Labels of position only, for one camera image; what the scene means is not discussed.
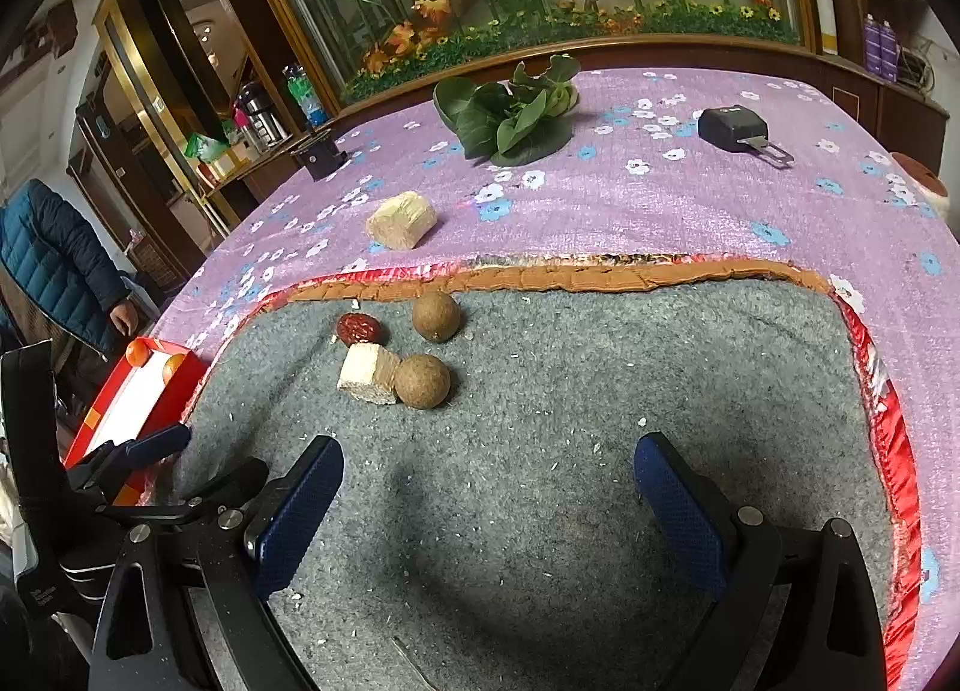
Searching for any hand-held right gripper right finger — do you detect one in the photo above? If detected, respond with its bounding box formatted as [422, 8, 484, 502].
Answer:
[634, 432, 890, 691]

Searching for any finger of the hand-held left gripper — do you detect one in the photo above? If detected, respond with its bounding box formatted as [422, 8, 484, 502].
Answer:
[67, 423, 193, 486]
[105, 457, 271, 521]

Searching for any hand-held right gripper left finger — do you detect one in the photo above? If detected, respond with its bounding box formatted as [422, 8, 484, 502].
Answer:
[88, 434, 346, 691]

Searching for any red and white tray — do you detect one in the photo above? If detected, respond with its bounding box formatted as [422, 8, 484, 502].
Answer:
[64, 337, 211, 504]

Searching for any pale sugarcane piece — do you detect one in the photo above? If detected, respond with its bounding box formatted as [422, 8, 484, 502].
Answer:
[365, 190, 438, 248]
[336, 344, 402, 405]

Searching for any grey felt mat red trim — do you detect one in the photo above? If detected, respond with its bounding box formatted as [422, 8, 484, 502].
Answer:
[169, 252, 923, 691]

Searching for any brown longan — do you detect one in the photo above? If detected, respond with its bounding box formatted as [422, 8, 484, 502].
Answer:
[412, 291, 462, 343]
[394, 353, 453, 409]

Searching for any dark red date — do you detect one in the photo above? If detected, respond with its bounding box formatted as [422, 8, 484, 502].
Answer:
[335, 313, 389, 347]

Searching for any purple floral tablecloth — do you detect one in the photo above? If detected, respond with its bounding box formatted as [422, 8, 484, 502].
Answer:
[161, 65, 960, 691]

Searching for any green and white package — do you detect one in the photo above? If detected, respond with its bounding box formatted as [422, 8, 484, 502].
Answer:
[184, 132, 237, 167]

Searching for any small black box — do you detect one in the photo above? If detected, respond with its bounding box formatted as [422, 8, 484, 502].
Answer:
[291, 136, 346, 181]

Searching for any steel thermos flask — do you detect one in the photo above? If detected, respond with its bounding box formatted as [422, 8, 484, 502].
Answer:
[236, 83, 290, 146]

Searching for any dark wooden display cabinet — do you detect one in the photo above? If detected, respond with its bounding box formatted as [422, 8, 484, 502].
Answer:
[75, 0, 248, 265]

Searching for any green plastic bottle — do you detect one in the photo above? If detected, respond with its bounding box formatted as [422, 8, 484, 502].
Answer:
[281, 65, 331, 130]

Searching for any black seat belt buckle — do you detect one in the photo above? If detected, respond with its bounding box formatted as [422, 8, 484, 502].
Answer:
[697, 104, 794, 171]

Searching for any white stool red top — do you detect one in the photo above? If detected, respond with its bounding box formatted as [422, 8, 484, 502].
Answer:
[889, 151, 950, 220]

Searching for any green bok choy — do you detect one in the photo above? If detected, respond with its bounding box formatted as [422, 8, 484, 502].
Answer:
[433, 53, 582, 167]

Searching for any purple bottle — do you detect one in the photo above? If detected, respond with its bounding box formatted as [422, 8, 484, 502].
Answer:
[879, 20, 901, 82]
[862, 14, 884, 76]

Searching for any wire basket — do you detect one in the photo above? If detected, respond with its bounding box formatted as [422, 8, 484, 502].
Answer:
[896, 42, 940, 94]

